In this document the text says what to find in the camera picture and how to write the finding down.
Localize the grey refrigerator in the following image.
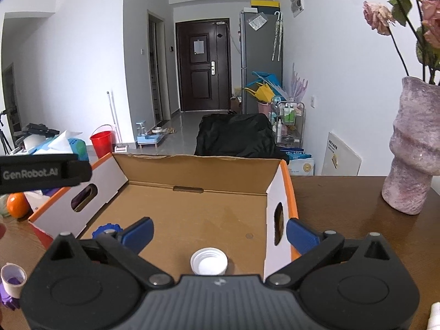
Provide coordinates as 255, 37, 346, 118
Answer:
240, 10, 283, 115

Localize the orange-edged cardboard box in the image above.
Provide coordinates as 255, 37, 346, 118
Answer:
27, 152, 299, 281

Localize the white folded umbrella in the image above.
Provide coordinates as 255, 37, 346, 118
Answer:
277, 11, 283, 62
271, 12, 278, 61

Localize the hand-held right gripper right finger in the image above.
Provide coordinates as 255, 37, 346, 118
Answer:
264, 218, 397, 290

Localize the brown cardboard carton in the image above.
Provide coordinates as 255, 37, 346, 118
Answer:
231, 89, 243, 114

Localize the white and blue floor pack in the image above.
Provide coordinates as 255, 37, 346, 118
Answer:
280, 148, 315, 177

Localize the clear container with white lid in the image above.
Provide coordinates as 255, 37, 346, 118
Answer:
15, 134, 47, 154

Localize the white plastic object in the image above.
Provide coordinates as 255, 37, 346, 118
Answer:
427, 302, 440, 330

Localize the purple plastic object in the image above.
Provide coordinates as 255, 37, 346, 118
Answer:
0, 280, 19, 312

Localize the white leaning board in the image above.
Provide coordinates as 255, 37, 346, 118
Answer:
321, 131, 362, 176

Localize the dried pink rose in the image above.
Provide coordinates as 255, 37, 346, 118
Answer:
363, 1, 409, 78
388, 0, 440, 86

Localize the blue bottle cap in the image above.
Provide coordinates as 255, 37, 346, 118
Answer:
92, 224, 123, 240

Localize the dark brown entrance door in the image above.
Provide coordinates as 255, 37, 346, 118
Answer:
175, 19, 232, 112

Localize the purple textured vase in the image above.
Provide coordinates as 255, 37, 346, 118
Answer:
381, 76, 440, 216

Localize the purple feather decoration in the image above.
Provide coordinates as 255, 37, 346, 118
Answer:
290, 64, 309, 102

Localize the blue and green pack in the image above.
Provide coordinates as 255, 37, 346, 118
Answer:
67, 138, 89, 161

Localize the yellow bag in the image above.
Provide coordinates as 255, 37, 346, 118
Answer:
243, 82, 276, 103

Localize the clear plastic bag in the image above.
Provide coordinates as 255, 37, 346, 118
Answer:
248, 14, 268, 30

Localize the blue pet feeder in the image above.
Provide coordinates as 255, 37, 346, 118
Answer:
136, 120, 167, 150

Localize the white mop pole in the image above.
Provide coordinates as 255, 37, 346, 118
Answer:
106, 91, 128, 152

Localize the white tape roll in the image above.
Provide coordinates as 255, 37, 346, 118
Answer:
0, 263, 27, 298

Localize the blue bag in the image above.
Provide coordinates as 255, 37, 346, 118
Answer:
252, 71, 282, 92

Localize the purple tissue pack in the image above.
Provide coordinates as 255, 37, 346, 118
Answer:
24, 188, 64, 214

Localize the white plastic bottle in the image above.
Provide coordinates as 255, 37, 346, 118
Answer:
190, 247, 228, 276

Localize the black folded stand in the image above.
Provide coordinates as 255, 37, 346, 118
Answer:
22, 123, 60, 138

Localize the orange fruit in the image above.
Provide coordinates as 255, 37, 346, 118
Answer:
7, 192, 31, 218

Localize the black tripod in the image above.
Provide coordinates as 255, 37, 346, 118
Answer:
0, 108, 18, 155

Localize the blue tissue pack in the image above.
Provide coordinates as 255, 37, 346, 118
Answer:
32, 131, 85, 155

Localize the black cloth-covered chair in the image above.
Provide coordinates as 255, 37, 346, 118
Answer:
194, 113, 290, 160

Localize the side doorway frame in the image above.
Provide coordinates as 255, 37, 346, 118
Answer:
148, 10, 171, 128

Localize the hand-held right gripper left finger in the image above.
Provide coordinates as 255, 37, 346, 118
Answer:
41, 216, 176, 290

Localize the metal storage cart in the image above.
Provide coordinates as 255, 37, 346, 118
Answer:
271, 97, 306, 149

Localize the red bucket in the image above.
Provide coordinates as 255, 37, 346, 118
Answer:
90, 124, 113, 159

